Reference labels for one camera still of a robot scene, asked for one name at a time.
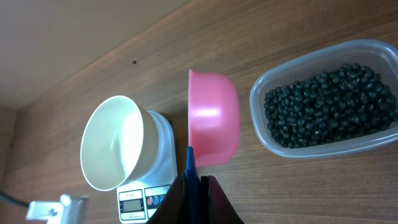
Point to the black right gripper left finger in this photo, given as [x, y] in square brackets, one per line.
[173, 209]

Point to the clear plastic food container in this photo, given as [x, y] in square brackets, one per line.
[380, 56]

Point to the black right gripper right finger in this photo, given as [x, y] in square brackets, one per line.
[215, 208]

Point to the cream white bowl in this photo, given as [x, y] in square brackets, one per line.
[120, 144]

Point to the black beans in container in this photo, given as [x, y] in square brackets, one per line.
[329, 107]

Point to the pink scoop with blue handle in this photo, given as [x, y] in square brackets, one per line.
[213, 130]

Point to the white digital kitchen scale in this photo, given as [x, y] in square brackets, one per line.
[139, 200]

